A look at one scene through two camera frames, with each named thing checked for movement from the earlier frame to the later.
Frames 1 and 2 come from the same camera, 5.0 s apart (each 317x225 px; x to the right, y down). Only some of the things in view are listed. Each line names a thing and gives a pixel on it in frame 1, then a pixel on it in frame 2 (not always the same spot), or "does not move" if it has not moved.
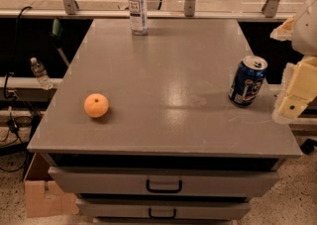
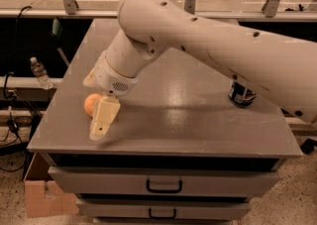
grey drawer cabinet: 163,122 does not move
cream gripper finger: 284,31 -> 90,79
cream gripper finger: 298,89 -> 106,107
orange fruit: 96,105 does not move
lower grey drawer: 115,208 does not move
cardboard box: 44,197 does not move
